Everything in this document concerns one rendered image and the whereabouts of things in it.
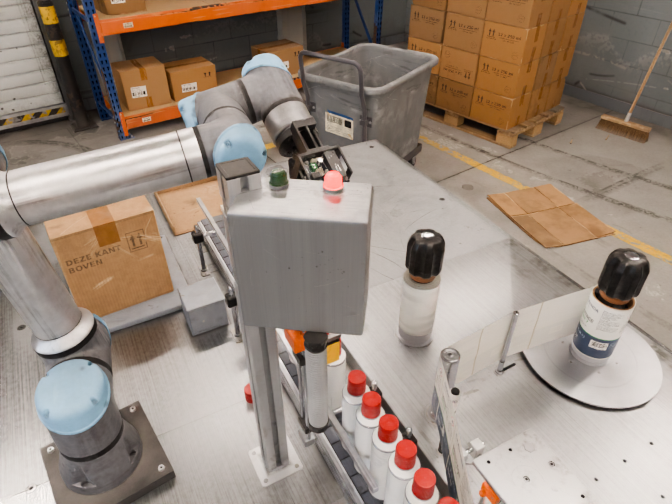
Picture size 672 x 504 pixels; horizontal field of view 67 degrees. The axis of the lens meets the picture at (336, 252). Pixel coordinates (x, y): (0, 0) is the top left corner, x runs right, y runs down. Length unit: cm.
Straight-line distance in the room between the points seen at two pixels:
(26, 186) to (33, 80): 438
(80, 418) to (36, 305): 21
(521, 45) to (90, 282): 342
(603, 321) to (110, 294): 118
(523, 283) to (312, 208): 98
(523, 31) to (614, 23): 147
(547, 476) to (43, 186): 77
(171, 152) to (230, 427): 66
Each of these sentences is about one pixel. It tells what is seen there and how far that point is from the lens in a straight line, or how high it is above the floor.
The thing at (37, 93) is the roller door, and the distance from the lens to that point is 516.
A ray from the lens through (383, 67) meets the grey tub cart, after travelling 387.
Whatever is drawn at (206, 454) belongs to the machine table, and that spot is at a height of 83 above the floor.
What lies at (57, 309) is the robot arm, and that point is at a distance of 104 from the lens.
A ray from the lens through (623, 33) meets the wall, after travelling 541.
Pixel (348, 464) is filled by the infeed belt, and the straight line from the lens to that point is 107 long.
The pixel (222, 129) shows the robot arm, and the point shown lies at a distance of 75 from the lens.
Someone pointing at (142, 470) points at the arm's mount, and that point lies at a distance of 116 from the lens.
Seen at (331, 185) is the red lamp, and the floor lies 149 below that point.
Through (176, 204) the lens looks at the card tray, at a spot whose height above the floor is 83.
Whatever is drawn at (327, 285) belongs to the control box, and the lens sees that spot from 65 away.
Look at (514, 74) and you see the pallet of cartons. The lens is 420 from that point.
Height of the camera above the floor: 180
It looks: 37 degrees down
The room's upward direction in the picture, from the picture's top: straight up
